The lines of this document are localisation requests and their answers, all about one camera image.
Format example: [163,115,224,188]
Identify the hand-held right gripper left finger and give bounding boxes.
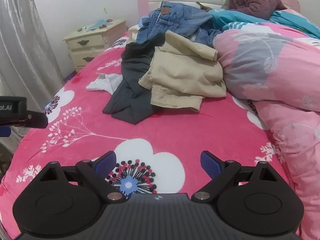
[37,151,125,203]

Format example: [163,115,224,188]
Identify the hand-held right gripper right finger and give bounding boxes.
[191,151,280,203]

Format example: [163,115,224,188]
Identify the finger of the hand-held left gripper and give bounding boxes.
[25,109,48,129]

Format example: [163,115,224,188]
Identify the beige pants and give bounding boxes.
[138,30,227,113]

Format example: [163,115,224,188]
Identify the pink floral blanket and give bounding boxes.
[0,34,300,240]

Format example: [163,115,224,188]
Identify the grey satin curtain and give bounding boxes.
[0,0,64,155]

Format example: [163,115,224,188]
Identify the white cloth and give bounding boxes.
[86,73,123,96]

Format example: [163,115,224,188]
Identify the dark grey pants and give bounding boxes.
[102,39,166,125]

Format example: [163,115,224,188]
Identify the cream nightstand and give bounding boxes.
[62,18,128,73]

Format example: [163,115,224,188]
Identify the blue paper sheet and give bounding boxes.
[85,19,113,32]

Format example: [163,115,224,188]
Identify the pink grey floral quilt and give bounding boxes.
[212,7,320,240]

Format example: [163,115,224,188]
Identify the cream fluffy cloth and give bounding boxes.
[127,24,141,43]

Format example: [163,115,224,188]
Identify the blue denim jeans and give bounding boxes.
[136,1,223,48]

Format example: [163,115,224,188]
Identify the teal blue quilt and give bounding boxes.
[209,7,320,39]

